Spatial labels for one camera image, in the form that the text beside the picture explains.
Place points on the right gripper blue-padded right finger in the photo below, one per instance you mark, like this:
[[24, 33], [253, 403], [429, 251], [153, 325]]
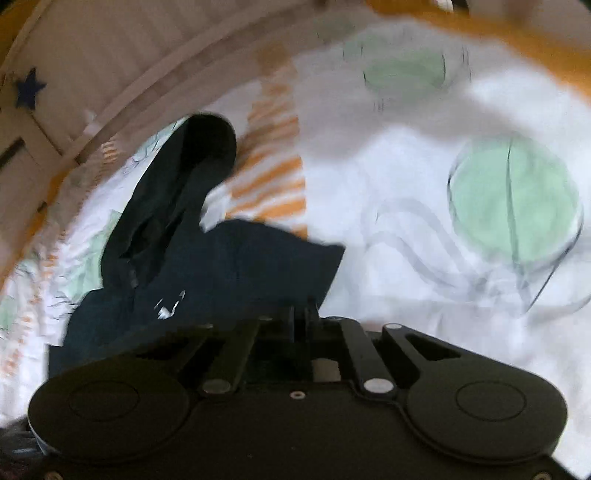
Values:
[[337, 349]]

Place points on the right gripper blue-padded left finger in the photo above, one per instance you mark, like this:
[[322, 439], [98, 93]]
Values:
[[262, 348]]

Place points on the dark navy hooded sweatshirt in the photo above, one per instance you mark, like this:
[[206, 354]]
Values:
[[163, 271]]

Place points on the white leaf-patterned bed sheet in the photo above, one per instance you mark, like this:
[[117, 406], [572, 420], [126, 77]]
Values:
[[455, 170]]

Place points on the white slatted headboard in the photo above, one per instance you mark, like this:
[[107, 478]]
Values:
[[125, 68]]

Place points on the blue star decoration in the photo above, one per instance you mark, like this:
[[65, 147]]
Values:
[[28, 89]]

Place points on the orange mattress edge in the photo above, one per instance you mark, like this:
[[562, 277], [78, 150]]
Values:
[[569, 65]]

